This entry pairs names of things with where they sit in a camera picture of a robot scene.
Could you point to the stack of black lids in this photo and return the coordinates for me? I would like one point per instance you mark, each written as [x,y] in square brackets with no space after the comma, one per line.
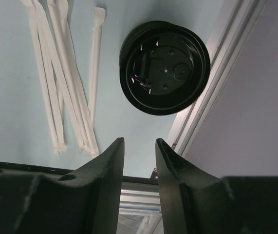
[163,67]

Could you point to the white wrapped straw five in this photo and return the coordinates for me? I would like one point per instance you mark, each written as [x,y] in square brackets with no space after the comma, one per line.
[60,99]

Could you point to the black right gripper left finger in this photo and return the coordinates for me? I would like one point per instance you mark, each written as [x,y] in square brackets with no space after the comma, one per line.
[44,200]

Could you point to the aluminium frame rail right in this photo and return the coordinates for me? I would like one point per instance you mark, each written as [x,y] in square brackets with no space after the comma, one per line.
[232,28]

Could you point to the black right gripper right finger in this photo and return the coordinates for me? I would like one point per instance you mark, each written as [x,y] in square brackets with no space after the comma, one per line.
[195,202]

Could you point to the aluminium frame rail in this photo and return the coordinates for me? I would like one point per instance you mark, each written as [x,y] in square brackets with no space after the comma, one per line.
[140,197]
[232,28]

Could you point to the aluminium frame rail front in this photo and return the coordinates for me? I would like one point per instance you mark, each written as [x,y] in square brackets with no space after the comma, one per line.
[140,197]

